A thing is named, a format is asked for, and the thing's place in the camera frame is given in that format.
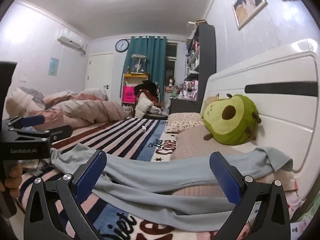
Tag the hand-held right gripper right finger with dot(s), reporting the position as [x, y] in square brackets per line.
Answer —
[225, 177]

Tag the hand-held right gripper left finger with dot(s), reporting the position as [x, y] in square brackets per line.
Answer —
[91, 175]

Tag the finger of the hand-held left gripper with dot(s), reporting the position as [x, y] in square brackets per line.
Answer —
[60, 131]
[32, 120]

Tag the light blue pants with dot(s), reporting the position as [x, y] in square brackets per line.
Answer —
[150, 170]

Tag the person's left hand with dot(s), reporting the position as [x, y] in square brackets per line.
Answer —
[12, 177]

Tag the light clothes pile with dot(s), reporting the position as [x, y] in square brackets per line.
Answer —
[37, 165]

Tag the pink ribbed pillow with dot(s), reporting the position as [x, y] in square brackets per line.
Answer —
[200, 142]

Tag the green avocado plush toy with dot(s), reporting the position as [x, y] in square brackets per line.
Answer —
[235, 127]

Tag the striped printed blanket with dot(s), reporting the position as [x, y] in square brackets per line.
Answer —
[130, 135]

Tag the floral pillow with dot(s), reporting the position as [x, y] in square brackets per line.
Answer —
[183, 121]

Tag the white door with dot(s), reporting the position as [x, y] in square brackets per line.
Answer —
[100, 72]

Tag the tan plush toy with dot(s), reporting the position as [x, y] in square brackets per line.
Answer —
[210, 101]

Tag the pink bag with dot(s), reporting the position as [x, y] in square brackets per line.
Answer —
[128, 94]

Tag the white bed headboard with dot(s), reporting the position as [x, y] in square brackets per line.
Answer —
[275, 110]

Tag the dark round stool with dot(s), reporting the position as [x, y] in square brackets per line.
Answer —
[156, 116]

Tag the white air conditioner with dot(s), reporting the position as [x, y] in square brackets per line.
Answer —
[71, 38]

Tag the yellow shelf unit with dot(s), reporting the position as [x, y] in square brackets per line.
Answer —
[135, 75]

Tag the pink desk organizer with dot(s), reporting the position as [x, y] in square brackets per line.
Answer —
[190, 88]

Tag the dark clothes pile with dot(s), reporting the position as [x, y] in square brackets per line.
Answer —
[147, 86]

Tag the glass display case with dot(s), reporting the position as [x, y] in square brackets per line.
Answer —
[138, 65]

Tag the mannequin head with wig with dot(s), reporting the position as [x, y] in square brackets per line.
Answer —
[170, 83]

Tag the teal curtain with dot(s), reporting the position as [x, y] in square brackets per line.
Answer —
[155, 60]

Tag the dark tall bookshelf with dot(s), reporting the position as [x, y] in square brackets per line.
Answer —
[207, 55]

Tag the window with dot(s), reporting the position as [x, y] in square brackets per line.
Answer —
[171, 65]

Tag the blue wall poster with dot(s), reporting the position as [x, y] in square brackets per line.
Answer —
[54, 66]

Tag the round wall clock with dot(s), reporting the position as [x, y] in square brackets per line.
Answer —
[122, 45]

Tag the framed wall picture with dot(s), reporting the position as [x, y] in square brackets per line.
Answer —
[248, 3]

